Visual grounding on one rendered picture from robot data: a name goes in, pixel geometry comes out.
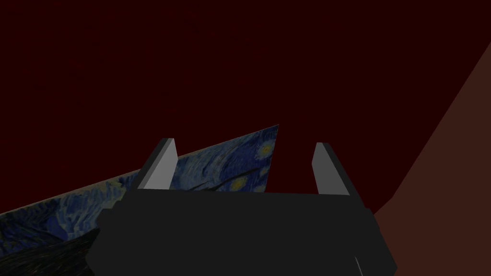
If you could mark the blue starry night painting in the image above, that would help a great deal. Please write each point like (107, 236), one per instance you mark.
(226, 168)

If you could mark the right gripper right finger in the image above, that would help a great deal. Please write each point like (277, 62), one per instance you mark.
(330, 172)

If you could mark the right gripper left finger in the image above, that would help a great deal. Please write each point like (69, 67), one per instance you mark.
(161, 168)

